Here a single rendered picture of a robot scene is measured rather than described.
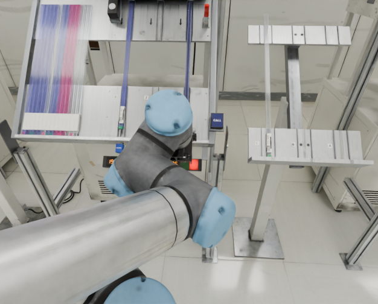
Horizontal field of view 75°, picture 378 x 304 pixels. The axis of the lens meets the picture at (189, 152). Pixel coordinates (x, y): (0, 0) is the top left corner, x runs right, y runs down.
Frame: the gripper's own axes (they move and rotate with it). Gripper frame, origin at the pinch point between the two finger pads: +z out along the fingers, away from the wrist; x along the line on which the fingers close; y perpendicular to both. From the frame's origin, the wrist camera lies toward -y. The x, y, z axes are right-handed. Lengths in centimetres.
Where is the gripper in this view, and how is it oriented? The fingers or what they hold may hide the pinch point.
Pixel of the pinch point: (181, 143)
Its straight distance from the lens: 73.3
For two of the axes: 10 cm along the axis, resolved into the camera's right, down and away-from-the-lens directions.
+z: 0.3, 1.8, 9.8
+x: 10.0, 0.4, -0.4
